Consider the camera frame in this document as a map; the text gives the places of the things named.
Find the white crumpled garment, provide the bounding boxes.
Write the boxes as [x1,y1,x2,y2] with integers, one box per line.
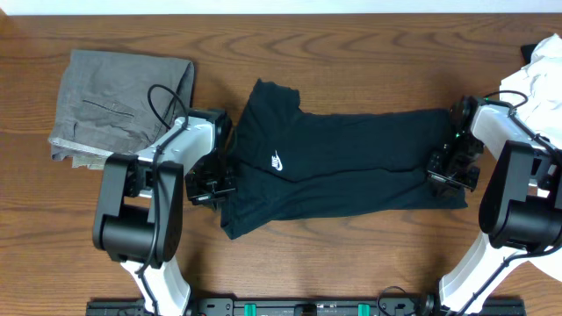
[499,33,562,282]

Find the black garment under white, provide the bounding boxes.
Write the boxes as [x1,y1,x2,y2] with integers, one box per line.
[520,44,537,65]

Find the folded grey shorts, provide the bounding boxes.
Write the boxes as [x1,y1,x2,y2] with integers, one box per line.
[48,50,195,161]

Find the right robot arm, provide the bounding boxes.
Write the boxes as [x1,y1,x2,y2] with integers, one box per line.
[416,95,561,315]

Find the black Nike t-shirt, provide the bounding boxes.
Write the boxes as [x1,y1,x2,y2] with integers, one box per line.
[220,80,466,239]

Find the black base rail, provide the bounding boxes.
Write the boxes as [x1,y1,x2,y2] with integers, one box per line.
[85,297,527,316]

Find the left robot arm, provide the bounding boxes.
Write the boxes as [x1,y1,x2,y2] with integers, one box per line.
[86,110,236,315]

